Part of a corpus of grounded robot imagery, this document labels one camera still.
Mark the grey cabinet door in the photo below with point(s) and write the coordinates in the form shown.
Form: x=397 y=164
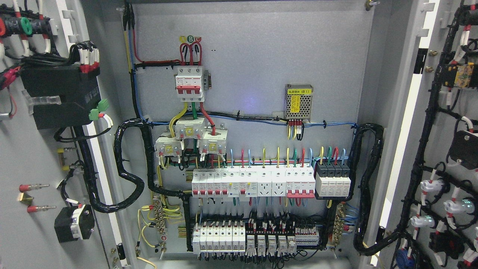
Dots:
x=30 y=168
x=423 y=202

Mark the metal mesh power supply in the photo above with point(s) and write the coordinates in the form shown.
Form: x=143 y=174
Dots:
x=298 y=101

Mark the white red main breaker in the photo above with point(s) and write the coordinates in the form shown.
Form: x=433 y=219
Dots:
x=191 y=83

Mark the white socket breaker row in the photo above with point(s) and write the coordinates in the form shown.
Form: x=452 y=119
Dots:
x=248 y=182

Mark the black surge protector module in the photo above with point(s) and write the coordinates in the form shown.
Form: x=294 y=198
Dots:
x=332 y=181

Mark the black digital power meter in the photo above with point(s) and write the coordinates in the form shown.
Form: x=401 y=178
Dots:
x=62 y=96

